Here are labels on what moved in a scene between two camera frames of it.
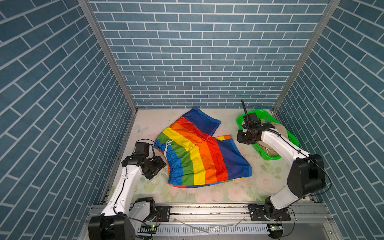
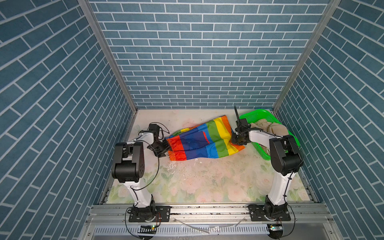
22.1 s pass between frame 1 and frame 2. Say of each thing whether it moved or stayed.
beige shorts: stayed
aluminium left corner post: stayed
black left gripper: moved
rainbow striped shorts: moved
